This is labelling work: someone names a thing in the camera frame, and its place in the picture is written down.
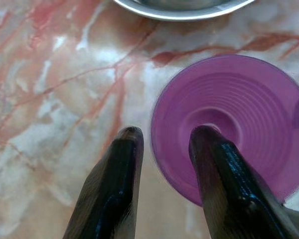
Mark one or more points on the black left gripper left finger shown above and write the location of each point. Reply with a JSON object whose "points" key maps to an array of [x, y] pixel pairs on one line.
{"points": [[109, 194]]}

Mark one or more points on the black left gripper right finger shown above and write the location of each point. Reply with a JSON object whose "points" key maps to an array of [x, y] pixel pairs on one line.
{"points": [[229, 189]]}

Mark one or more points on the purple plastic cup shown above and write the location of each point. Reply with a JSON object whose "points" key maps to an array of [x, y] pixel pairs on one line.
{"points": [[239, 94]]}

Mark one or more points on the steel bowl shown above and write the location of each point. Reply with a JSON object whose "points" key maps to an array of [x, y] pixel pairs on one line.
{"points": [[184, 2]]}

